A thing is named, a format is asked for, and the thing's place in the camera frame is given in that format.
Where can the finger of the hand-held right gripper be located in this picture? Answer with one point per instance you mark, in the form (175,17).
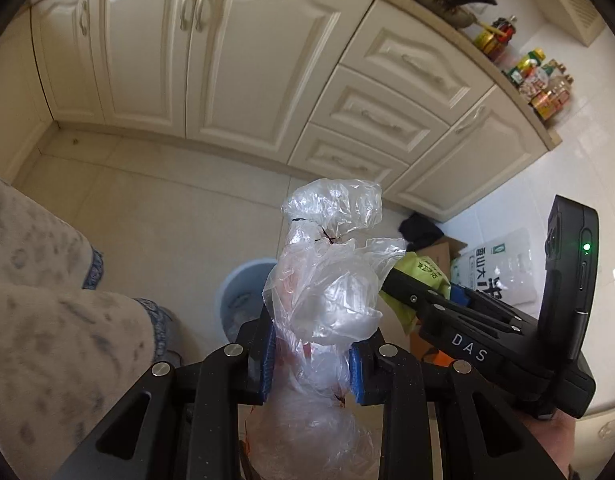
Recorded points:
(460,294)
(407,292)

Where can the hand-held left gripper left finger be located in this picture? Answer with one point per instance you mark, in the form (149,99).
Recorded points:
(265,365)

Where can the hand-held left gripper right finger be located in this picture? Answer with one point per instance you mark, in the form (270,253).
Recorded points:
(357,375)

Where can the yellow-green snack packet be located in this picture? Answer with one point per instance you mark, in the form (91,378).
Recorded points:
(427,270)

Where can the clear plastic bag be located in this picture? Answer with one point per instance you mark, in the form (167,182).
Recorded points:
(327,300)

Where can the blue plastic bucket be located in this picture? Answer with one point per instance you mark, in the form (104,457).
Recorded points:
(237,285)

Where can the person's right forearm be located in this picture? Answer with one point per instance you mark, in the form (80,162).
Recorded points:
(552,450)

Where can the cardboard box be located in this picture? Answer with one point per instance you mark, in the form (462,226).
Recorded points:
(440,252)

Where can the white rice bag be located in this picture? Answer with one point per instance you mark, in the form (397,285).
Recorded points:
(512,260)

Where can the black cloth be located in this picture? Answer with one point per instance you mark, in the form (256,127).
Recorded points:
(420,230)

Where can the cream cabinet door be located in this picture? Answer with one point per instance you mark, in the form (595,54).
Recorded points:
(467,160)
(62,50)
(267,55)
(142,50)

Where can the cream cabinet drawer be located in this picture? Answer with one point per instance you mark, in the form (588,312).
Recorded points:
(412,60)
(342,155)
(372,112)

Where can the amber oil bottle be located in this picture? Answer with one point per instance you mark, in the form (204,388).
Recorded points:
(552,100)

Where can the clear seasoning bottle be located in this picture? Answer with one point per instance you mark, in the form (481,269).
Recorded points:
(540,80)

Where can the green-yellow seasoning bottle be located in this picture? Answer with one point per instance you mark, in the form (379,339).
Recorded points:
(525,67)

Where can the yellow-red sauce jar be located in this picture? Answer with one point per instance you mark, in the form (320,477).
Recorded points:
(490,45)

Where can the dark chili sauce jar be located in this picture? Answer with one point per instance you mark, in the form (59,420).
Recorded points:
(505,27)

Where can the white range hood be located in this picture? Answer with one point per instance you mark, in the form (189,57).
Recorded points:
(577,10)

